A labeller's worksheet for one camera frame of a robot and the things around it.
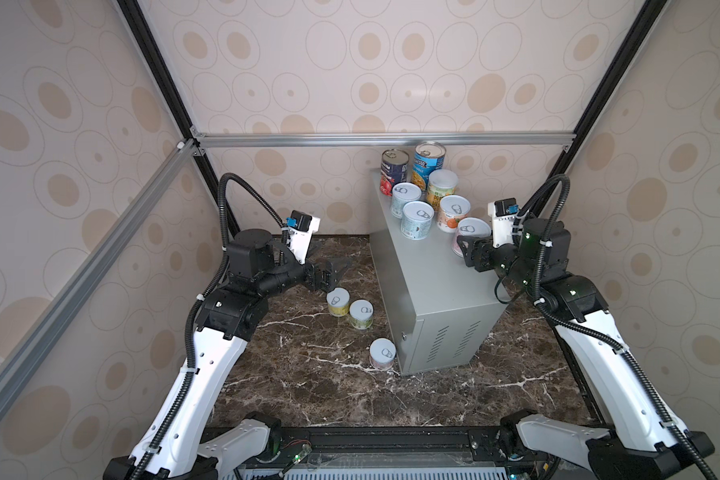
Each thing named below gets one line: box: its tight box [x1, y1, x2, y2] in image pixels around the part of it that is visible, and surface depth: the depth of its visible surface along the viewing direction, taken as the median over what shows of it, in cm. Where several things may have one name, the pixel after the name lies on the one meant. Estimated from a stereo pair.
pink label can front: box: [369, 337, 397, 371], surface depth 85 cm
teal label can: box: [391, 182, 422, 219], surface depth 77 cm
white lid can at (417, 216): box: [400, 200, 435, 241], surface depth 72 cm
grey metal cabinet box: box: [369, 170, 512, 376], surface depth 70 cm
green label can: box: [349, 299, 374, 330], surface depth 94 cm
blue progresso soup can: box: [412, 141, 447, 191], surface depth 81 cm
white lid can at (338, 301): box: [326, 287, 351, 317], surface depth 96 cm
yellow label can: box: [427, 169, 459, 211], surface depth 76 cm
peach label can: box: [437, 194, 471, 233], surface depth 73 cm
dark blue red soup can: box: [380, 148, 410, 197], surface depth 79 cm
